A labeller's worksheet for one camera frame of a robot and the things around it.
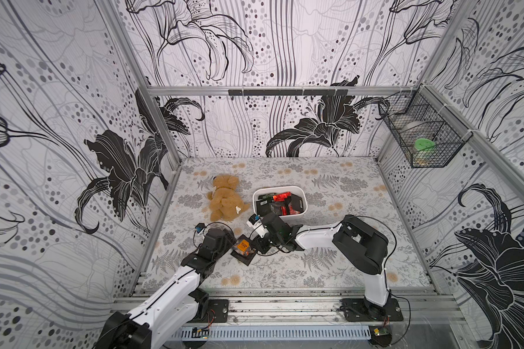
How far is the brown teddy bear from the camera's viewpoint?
2.97 ft

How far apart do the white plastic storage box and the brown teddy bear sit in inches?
2.9

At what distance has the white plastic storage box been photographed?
948 mm
